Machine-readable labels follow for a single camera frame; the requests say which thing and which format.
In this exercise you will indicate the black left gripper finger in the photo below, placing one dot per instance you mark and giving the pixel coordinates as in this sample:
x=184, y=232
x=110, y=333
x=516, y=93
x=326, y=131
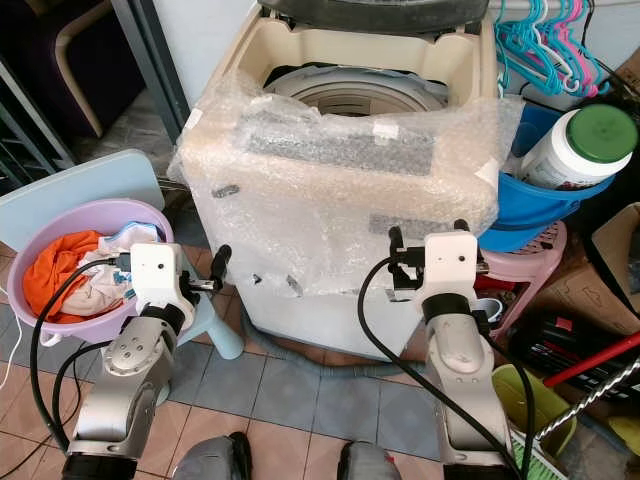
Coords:
x=221, y=263

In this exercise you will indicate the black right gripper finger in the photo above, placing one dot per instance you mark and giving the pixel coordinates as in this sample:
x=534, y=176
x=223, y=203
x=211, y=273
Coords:
x=461, y=227
x=398, y=242

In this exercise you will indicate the white garment with blue trim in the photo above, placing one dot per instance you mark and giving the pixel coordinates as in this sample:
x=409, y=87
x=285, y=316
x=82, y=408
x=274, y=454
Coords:
x=100, y=265

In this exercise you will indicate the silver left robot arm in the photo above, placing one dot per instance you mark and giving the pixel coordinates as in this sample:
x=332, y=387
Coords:
x=140, y=360

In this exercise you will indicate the white top-load washing machine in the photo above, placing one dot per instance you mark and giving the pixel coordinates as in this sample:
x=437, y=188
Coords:
x=320, y=322

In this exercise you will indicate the cyan plastic clothes hanger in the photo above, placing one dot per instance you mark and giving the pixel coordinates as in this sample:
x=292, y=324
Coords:
x=515, y=50
x=555, y=55

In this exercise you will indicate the pink plastic clothes hanger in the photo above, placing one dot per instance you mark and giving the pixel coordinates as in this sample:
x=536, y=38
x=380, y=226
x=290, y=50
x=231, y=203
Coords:
x=588, y=50

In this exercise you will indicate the blue plastic bucket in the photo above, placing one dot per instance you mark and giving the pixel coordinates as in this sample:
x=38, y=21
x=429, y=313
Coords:
x=530, y=215

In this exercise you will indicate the clear bubble wrap sheet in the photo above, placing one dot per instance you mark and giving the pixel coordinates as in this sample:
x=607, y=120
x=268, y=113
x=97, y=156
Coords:
x=310, y=210

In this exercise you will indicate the white bottle with green lid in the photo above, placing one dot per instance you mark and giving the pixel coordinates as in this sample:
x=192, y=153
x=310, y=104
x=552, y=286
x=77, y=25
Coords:
x=570, y=150

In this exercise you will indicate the purple plastic basin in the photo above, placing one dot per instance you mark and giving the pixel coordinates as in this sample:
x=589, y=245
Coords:
x=90, y=211

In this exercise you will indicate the orange garment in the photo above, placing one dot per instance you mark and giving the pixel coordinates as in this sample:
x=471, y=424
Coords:
x=55, y=275

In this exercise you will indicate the black and red tool case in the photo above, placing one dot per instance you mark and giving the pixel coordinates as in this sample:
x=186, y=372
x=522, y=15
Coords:
x=560, y=338

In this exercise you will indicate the grey washer drum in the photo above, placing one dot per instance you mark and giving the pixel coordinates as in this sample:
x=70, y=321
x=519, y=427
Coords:
x=350, y=100

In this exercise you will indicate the brown cardboard box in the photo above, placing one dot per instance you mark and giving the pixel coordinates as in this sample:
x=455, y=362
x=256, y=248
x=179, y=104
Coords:
x=600, y=300

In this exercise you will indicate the light blue plastic stool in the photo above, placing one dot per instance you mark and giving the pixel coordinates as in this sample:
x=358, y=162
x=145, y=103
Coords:
x=80, y=185

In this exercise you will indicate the green plastic basket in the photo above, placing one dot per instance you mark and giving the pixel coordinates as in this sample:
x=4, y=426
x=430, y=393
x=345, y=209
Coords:
x=525, y=400

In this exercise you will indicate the grey left robot leg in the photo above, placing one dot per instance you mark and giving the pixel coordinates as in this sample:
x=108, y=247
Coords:
x=210, y=460

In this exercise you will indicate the silver metal rod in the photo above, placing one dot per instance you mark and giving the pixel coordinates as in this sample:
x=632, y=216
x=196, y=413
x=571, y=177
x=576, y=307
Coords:
x=590, y=400

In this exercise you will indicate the dark grey washer lid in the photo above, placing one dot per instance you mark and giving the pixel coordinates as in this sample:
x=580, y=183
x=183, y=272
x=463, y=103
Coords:
x=370, y=10

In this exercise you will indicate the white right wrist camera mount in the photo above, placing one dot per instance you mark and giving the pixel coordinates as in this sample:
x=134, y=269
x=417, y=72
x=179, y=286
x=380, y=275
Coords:
x=450, y=262

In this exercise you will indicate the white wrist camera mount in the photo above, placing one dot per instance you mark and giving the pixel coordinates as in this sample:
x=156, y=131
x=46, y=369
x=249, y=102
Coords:
x=450, y=262
x=157, y=270

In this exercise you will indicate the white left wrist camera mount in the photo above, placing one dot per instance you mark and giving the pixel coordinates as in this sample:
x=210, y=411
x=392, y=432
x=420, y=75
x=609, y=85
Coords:
x=157, y=270

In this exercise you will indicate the grey metal door frame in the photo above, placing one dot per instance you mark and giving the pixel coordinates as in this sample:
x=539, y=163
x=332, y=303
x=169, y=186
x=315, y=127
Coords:
x=150, y=70

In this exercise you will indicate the dark armchair with beige frame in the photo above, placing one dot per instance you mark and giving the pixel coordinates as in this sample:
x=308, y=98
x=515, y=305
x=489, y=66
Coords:
x=50, y=50

